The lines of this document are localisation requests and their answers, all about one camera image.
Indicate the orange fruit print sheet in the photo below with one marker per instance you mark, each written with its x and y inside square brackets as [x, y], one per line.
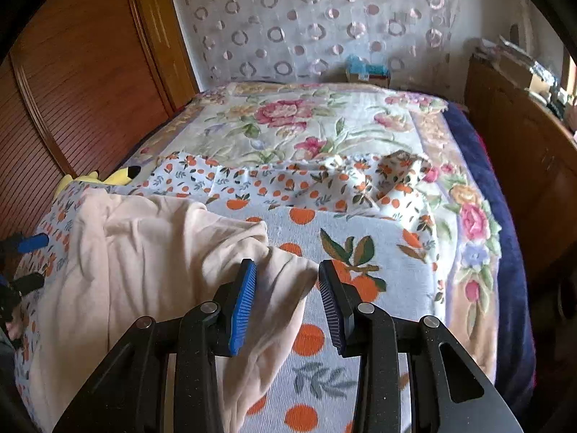
[360, 230]

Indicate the floral quilted blanket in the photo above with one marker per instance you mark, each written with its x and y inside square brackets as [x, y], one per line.
[293, 117]

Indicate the wooden cabinet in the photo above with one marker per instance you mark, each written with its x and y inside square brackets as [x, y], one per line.
[518, 144]

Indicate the dark blue blanket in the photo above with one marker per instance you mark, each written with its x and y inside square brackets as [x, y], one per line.
[496, 216]

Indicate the yellow plush toy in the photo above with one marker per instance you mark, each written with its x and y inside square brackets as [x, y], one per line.
[119, 176]

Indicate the person's left hand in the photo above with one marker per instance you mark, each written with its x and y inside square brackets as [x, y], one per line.
[16, 324]

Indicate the small cardboard box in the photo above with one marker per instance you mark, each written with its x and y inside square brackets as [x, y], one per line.
[369, 79]

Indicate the blue plastic bag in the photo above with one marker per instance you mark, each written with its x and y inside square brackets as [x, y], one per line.
[365, 64]

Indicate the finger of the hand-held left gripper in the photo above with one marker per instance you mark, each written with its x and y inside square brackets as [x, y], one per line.
[28, 283]
[31, 242]

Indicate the sheer circle pattern curtain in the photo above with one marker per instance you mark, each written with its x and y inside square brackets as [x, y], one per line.
[315, 18]

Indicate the beige printed t-shirt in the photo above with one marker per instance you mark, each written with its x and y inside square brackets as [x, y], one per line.
[157, 257]

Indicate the stack of papers and books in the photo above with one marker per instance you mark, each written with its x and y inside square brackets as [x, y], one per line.
[518, 63]

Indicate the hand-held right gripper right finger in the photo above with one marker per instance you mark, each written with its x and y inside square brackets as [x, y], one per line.
[333, 306]

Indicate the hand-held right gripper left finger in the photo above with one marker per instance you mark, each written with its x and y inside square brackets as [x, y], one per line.
[241, 306]

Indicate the wooden wardrobe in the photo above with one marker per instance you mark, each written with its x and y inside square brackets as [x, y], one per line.
[90, 76]

